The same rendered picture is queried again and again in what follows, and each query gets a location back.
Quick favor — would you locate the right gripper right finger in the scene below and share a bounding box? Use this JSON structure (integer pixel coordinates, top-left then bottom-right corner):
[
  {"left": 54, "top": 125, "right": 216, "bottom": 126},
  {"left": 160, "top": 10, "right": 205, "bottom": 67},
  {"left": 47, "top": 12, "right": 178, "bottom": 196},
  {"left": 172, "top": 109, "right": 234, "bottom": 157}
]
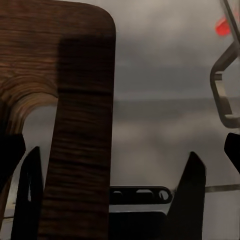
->
[{"left": 224, "top": 133, "right": 240, "bottom": 173}]

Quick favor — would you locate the cutting board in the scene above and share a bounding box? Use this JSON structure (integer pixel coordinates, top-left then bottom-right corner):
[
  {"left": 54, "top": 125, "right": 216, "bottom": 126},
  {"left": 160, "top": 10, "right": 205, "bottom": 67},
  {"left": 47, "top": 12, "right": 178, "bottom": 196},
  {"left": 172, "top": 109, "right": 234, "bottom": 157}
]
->
[{"left": 0, "top": 0, "right": 116, "bottom": 240}]

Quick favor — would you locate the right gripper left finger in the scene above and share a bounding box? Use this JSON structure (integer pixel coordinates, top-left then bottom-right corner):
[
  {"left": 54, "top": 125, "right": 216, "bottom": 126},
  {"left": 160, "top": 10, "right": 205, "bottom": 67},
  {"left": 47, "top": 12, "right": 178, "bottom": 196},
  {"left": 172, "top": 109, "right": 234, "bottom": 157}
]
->
[{"left": 0, "top": 133, "right": 26, "bottom": 193}]

